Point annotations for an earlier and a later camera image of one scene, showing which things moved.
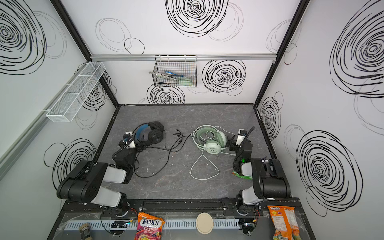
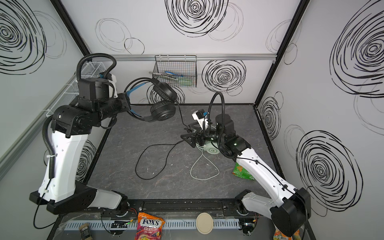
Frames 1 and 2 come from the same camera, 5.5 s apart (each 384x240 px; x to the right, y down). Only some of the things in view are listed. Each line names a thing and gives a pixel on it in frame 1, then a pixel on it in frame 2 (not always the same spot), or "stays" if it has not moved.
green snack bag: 237,174 stays
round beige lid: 204,223 stays
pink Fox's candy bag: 149,227 stays
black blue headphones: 148,134 to 163,109
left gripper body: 137,144 to 125,104
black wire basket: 175,71 stays
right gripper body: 235,144 to 198,139
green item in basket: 183,81 stays
